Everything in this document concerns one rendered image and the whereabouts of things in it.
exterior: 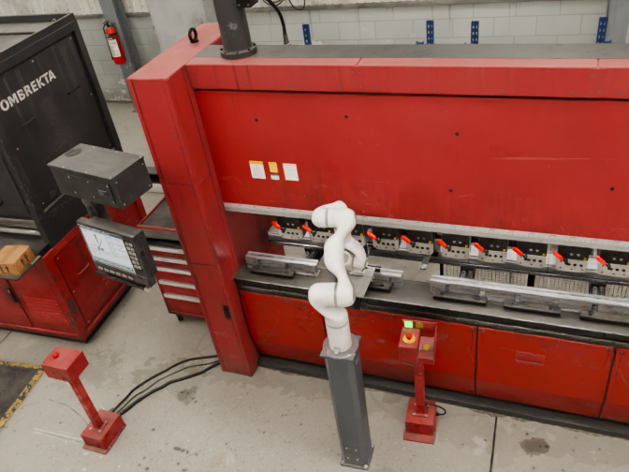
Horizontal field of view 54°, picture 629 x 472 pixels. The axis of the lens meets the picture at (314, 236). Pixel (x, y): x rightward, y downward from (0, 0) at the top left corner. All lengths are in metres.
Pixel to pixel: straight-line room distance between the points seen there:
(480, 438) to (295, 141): 2.17
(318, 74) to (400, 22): 4.53
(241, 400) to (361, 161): 2.03
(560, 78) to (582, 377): 1.79
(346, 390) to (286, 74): 1.71
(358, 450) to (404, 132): 1.91
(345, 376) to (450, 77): 1.62
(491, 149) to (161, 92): 1.70
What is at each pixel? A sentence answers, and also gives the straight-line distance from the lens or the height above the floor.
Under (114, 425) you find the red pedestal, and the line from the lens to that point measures 4.57.
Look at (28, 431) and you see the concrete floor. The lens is 4.99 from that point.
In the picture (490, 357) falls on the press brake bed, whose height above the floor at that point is 0.53.
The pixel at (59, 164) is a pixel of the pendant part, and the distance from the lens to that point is 3.59.
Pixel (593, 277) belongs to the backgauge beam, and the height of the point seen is 0.92.
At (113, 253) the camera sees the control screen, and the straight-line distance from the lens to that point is 3.65.
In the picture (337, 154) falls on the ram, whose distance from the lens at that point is 3.32.
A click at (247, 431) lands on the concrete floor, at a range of 4.33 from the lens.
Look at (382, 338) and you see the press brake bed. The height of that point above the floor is 0.53.
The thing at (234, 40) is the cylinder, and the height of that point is 2.39.
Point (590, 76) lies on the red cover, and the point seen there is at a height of 2.26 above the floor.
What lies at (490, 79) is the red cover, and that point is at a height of 2.24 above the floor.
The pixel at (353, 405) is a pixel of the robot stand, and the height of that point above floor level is 0.61.
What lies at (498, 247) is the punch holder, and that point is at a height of 1.28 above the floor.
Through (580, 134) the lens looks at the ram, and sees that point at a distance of 3.05.
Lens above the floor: 3.40
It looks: 36 degrees down
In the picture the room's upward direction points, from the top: 9 degrees counter-clockwise
